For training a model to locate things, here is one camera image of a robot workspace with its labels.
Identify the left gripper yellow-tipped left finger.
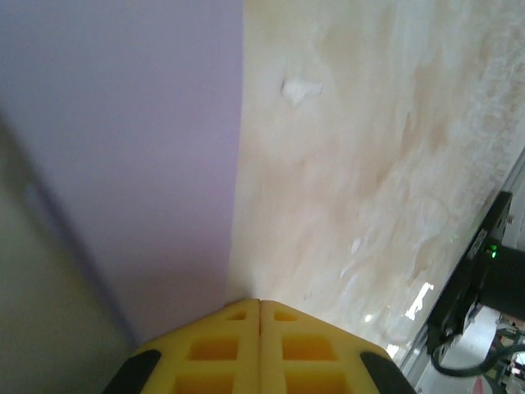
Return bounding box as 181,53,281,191
108,299,261,394

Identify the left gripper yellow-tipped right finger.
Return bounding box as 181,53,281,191
261,300,415,394

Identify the purple paper sheet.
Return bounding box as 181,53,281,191
0,0,247,348

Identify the black cable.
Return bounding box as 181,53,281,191
429,328,512,377

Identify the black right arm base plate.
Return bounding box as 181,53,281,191
426,190,514,358

